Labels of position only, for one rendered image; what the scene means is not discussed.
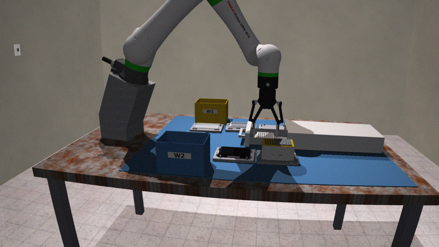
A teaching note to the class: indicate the olive-brown open bin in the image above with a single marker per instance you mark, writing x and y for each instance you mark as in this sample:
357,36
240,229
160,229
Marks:
208,110

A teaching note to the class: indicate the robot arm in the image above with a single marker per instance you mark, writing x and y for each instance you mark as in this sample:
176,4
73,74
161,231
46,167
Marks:
140,48

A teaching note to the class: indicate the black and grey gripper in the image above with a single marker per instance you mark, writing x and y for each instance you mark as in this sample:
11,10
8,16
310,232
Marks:
266,101

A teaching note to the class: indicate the blue bench mat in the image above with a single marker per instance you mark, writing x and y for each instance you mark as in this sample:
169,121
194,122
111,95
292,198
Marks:
314,168

